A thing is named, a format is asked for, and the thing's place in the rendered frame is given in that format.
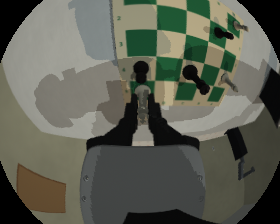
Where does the green and cream chessboard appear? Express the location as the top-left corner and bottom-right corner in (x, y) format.
(112, 0), (244, 106)

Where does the white chess piece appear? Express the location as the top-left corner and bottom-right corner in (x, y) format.
(221, 73), (239, 93)

